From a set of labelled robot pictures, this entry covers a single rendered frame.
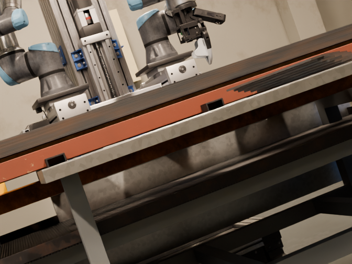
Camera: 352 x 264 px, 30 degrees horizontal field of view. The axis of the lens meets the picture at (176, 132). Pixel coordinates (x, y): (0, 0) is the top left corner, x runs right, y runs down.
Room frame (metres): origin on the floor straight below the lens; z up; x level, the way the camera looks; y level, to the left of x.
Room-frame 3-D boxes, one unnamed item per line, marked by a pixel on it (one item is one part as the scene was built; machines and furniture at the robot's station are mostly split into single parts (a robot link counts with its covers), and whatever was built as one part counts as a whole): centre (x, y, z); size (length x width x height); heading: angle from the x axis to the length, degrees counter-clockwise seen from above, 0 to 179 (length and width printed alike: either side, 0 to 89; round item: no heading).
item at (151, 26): (2.97, -0.06, 1.20); 0.13 x 0.12 x 0.14; 89
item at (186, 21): (2.20, -0.16, 1.05); 0.09 x 0.08 x 0.12; 105
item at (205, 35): (2.19, -0.19, 0.99); 0.05 x 0.02 x 0.09; 15
